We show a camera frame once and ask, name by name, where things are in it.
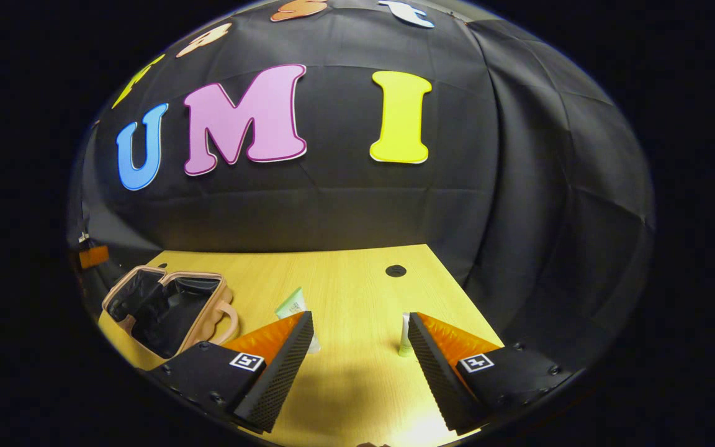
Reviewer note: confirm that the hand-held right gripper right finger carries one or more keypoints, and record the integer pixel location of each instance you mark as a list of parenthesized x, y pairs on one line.
[(435, 372)]

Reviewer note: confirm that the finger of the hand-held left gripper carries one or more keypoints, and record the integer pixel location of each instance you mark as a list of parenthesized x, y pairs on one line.
[(94, 256)]

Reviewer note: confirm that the pink scalloped suitcase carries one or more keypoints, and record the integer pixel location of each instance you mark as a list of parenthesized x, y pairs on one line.
[(174, 307)]

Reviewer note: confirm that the white tube with green label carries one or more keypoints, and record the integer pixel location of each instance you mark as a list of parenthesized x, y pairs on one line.
[(292, 305)]

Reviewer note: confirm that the white green gradient tube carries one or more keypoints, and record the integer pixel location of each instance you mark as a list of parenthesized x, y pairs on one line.
[(404, 338)]

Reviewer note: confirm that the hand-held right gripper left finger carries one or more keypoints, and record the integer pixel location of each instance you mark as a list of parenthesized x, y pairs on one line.
[(283, 366)]

